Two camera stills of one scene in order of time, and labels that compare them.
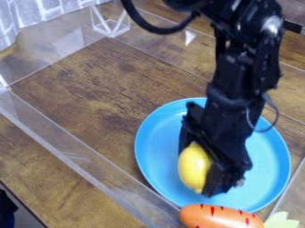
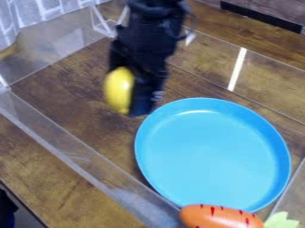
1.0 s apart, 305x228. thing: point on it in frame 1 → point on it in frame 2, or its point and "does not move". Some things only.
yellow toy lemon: (194, 166) → (118, 87)
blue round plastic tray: (264, 184) does not move
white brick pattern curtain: (20, 12) does not move
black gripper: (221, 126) → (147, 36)
